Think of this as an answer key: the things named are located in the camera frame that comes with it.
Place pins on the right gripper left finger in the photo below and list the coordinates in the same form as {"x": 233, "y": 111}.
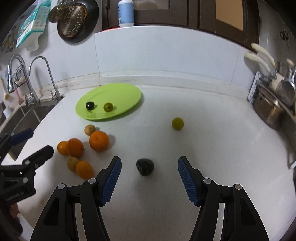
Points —
{"x": 58, "y": 221}

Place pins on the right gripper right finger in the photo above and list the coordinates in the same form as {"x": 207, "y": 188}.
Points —
{"x": 241, "y": 220}

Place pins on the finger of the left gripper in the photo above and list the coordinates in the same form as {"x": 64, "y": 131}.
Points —
{"x": 21, "y": 137}
{"x": 37, "y": 159}

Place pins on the small orange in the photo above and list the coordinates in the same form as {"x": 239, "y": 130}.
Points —
{"x": 62, "y": 148}
{"x": 84, "y": 170}

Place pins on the yellowish longan fruit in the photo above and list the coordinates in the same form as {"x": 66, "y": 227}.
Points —
{"x": 71, "y": 163}

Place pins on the small front orange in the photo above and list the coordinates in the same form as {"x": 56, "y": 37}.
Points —
{"x": 84, "y": 170}

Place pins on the tan longan fruit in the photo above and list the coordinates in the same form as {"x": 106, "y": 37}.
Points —
{"x": 89, "y": 129}

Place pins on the large orange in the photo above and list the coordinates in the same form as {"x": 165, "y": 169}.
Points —
{"x": 99, "y": 141}

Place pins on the dark plum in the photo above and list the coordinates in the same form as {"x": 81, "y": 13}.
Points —
{"x": 90, "y": 105}
{"x": 145, "y": 166}

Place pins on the green plum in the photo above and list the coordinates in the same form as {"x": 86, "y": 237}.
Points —
{"x": 108, "y": 107}

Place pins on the yellow-green plum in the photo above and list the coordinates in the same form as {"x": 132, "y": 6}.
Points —
{"x": 177, "y": 123}

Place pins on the steel sink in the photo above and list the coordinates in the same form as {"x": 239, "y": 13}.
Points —
{"x": 24, "y": 118}

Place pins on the tall chrome faucet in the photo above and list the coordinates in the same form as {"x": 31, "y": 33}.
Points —
{"x": 19, "y": 77}

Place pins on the steel pot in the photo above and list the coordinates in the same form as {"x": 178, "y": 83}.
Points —
{"x": 268, "y": 109}

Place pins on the green plastic plate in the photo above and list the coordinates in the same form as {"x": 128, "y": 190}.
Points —
{"x": 123, "y": 96}

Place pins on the teal white box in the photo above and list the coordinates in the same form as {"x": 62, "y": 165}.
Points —
{"x": 33, "y": 27}

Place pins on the metal dish rack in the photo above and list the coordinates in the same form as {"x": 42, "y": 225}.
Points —
{"x": 287, "y": 129}

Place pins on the black pan with strainer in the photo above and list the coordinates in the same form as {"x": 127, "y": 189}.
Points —
{"x": 75, "y": 19}

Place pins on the steel ladle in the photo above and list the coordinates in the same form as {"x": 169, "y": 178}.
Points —
{"x": 286, "y": 88}

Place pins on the blue white bottle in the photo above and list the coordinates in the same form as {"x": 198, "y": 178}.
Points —
{"x": 125, "y": 13}

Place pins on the hanging scissors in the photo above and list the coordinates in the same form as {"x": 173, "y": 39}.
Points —
{"x": 284, "y": 35}

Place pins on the cream handled utensil lower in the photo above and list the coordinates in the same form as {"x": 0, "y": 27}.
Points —
{"x": 256, "y": 58}

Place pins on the cream handled utensil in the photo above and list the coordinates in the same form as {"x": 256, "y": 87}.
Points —
{"x": 256, "y": 58}
{"x": 263, "y": 51}

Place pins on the cream handled utensil upper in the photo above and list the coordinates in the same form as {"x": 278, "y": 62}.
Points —
{"x": 263, "y": 51}

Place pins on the dark wooden window frame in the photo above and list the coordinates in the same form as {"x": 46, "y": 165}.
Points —
{"x": 237, "y": 21}

